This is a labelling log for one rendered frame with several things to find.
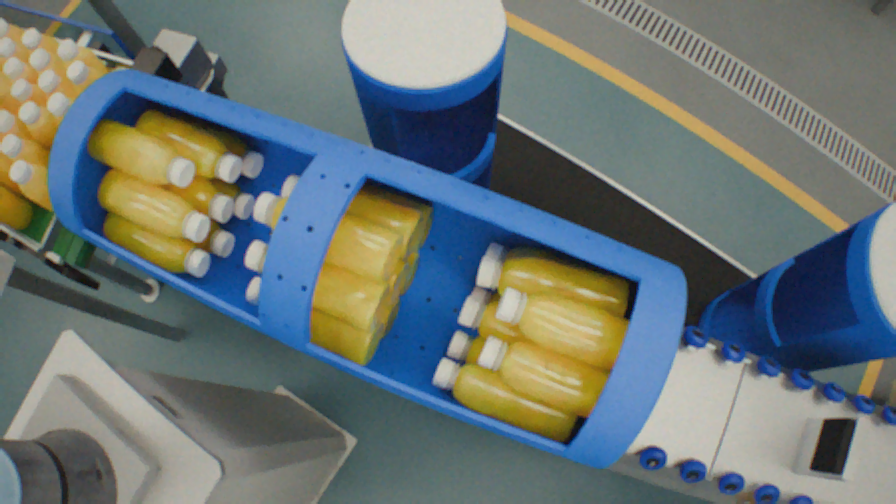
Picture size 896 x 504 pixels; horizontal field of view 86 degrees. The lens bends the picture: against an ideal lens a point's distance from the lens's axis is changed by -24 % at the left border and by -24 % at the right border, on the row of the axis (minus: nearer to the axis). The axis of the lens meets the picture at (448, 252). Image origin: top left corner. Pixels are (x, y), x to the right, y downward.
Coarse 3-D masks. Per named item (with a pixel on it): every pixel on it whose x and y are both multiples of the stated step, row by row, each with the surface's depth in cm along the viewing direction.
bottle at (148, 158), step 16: (96, 128) 79; (112, 128) 79; (128, 128) 79; (96, 144) 78; (112, 144) 78; (128, 144) 77; (144, 144) 77; (160, 144) 78; (96, 160) 81; (112, 160) 78; (128, 160) 77; (144, 160) 77; (160, 160) 77; (144, 176) 78; (160, 176) 78
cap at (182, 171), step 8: (176, 160) 78; (184, 160) 78; (176, 168) 77; (184, 168) 78; (192, 168) 80; (176, 176) 77; (184, 176) 79; (192, 176) 81; (176, 184) 78; (184, 184) 79
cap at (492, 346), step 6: (486, 342) 75; (492, 342) 75; (498, 342) 75; (486, 348) 74; (492, 348) 74; (498, 348) 75; (486, 354) 74; (492, 354) 74; (480, 360) 75; (486, 360) 74; (492, 360) 74; (486, 366) 75
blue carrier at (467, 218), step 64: (64, 128) 72; (256, 128) 74; (64, 192) 74; (256, 192) 97; (320, 192) 69; (448, 192) 72; (128, 256) 77; (320, 256) 67; (448, 256) 93; (576, 256) 69; (640, 256) 72; (256, 320) 75; (448, 320) 93; (640, 320) 64; (384, 384) 73; (640, 384) 63; (576, 448) 68
